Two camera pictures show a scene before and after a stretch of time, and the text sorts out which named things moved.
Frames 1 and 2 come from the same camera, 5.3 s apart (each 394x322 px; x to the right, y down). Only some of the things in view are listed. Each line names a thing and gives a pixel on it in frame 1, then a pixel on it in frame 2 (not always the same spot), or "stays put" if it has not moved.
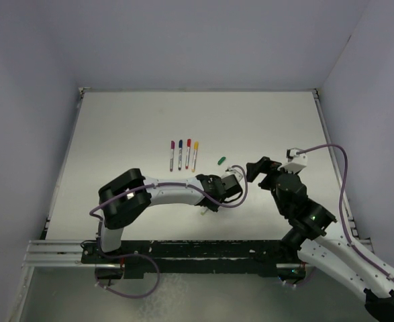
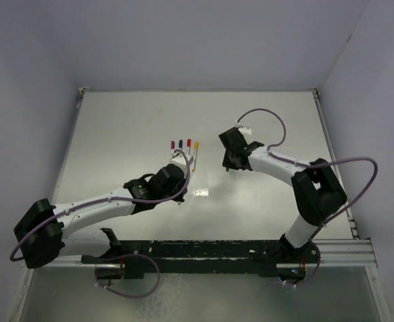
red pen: [188, 143] stays put
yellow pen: [196, 146] stays put
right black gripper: [254, 169] -> [227, 164]
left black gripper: [214, 208] -> [182, 183]
